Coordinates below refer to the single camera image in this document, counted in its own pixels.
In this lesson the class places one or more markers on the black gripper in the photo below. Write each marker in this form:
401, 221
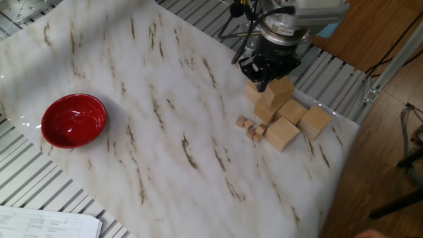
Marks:
274, 61

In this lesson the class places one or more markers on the large wooden cube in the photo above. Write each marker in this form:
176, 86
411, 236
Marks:
292, 110
252, 94
264, 113
314, 122
281, 91
282, 134

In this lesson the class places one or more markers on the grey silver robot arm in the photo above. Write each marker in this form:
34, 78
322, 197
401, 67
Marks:
284, 29

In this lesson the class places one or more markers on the white printed paper stack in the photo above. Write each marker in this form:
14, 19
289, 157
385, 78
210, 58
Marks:
43, 223

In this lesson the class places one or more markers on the bare person hand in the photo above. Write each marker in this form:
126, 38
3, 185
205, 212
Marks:
370, 234

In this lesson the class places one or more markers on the small wooden cube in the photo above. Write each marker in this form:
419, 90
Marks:
257, 137
240, 121
261, 129
250, 133
248, 124

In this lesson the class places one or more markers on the white marble pattern board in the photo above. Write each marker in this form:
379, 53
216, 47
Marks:
198, 182

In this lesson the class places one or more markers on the black stand legs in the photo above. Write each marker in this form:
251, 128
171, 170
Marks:
396, 205

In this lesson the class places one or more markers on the red glossy bowl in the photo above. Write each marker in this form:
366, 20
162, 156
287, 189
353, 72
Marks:
73, 120

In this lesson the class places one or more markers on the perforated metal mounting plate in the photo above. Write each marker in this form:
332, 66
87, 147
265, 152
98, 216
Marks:
26, 10

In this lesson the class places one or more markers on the white wrist mount housing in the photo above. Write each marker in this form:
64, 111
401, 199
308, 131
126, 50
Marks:
324, 11

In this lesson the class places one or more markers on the aluminium frame rail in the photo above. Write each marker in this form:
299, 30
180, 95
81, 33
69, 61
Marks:
393, 66

